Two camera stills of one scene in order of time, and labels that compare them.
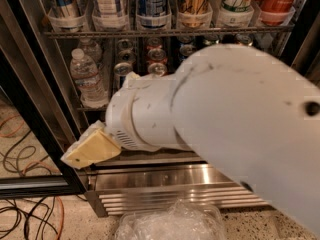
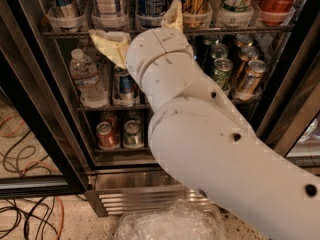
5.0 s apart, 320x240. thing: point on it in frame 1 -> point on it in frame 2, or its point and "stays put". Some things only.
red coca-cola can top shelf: x=275 y=1 stays put
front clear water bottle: x=84 y=71 stays put
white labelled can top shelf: x=109 y=0 stays put
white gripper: x=115 y=117 -> x=157 y=46
